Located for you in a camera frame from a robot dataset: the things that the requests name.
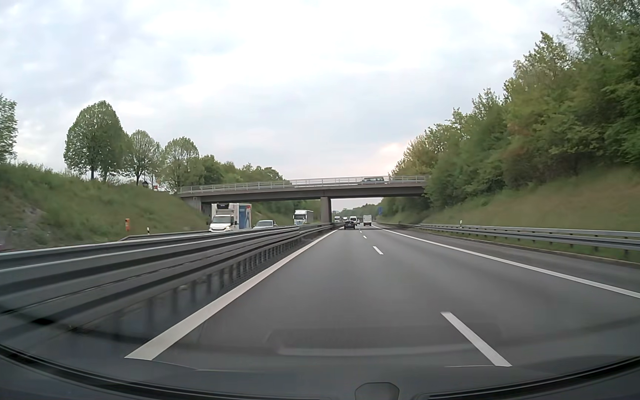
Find concrete overpass bridge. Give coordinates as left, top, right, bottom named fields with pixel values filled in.
left=178, top=176, right=431, bottom=224

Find grey asphalt road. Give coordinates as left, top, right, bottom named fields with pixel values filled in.
left=126, top=223, right=640, bottom=370

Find white box lorry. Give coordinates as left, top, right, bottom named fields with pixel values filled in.
left=208, top=203, right=253, bottom=233

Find road markings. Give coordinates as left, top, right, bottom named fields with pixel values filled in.
left=126, top=225, right=640, bottom=368

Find row of trees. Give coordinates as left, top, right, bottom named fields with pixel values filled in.
left=63, top=100, right=321, bottom=219

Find car's own bonnet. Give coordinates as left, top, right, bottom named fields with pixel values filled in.
left=0, top=328, right=640, bottom=400

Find grass bank with bushes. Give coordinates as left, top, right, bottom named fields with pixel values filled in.
left=0, top=162, right=294, bottom=251

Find wood of green trees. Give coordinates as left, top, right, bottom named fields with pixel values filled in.
left=381, top=0, right=640, bottom=217

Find grey median guard rail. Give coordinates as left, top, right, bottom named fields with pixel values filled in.
left=0, top=223, right=343, bottom=356

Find grey roadside guard rail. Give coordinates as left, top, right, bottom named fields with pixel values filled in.
left=377, top=222, right=640, bottom=257

